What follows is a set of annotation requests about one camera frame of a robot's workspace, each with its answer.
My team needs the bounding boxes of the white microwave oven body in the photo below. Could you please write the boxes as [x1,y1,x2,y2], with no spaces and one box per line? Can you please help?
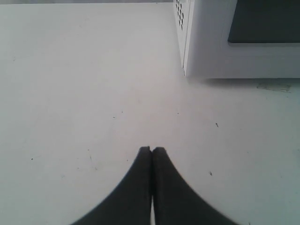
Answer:
[172,0,195,75]

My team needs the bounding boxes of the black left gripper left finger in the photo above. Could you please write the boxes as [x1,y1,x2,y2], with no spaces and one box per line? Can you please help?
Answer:
[74,147,151,225]

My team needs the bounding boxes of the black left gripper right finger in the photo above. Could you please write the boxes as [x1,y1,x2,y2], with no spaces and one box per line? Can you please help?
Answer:
[152,147,230,225]

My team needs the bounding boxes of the white microwave door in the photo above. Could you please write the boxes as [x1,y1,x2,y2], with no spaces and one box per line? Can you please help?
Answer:
[183,0,300,79]

